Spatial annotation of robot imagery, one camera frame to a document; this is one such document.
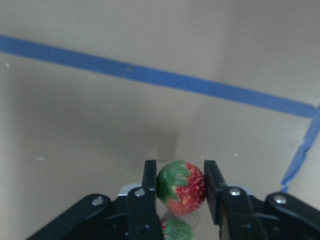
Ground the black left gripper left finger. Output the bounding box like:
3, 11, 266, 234
29, 160, 164, 240

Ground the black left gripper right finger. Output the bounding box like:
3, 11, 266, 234
204, 160, 320, 240

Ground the red strawberry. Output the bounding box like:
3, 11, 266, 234
156, 160, 206, 216
161, 218, 195, 240

